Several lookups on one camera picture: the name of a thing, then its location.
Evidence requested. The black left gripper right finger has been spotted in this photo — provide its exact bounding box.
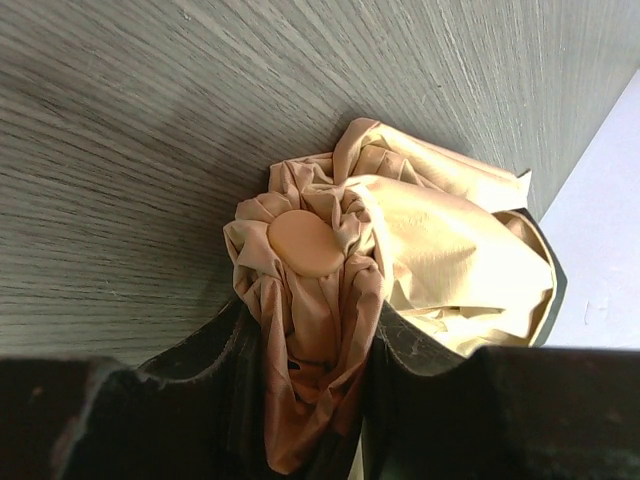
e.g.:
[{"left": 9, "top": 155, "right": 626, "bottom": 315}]
[{"left": 362, "top": 307, "right": 639, "bottom": 479}]

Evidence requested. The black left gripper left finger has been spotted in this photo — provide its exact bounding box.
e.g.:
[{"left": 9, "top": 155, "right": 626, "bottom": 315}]
[{"left": 1, "top": 301, "right": 264, "bottom": 479}]

